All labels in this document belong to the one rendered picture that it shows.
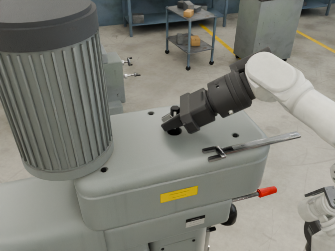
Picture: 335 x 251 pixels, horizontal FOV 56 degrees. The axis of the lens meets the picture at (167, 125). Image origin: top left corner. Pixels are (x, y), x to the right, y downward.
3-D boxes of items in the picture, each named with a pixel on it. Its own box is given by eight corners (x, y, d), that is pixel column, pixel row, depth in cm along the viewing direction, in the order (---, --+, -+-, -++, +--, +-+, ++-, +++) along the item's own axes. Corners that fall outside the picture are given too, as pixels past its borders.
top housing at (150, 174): (225, 134, 103) (231, 91, 93) (269, 193, 83) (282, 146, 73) (77, 164, 92) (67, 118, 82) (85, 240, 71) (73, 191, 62)
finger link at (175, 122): (159, 122, 76) (182, 111, 74) (166, 131, 77) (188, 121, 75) (159, 126, 74) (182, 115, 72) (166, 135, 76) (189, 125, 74)
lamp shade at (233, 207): (241, 218, 111) (243, 206, 107) (227, 229, 107) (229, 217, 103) (225, 205, 115) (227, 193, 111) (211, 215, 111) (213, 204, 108)
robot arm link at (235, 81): (245, 119, 74) (292, 99, 71) (232, 101, 66) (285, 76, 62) (230, 81, 80) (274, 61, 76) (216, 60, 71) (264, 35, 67)
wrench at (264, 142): (293, 130, 78) (293, 128, 78) (303, 140, 75) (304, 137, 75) (201, 151, 72) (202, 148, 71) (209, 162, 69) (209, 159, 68)
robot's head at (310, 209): (324, 222, 98) (306, 196, 100) (349, 215, 89) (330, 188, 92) (310, 232, 95) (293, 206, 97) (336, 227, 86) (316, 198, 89)
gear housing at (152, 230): (197, 165, 106) (199, 141, 100) (230, 223, 87) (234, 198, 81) (95, 187, 98) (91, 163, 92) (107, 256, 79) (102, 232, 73)
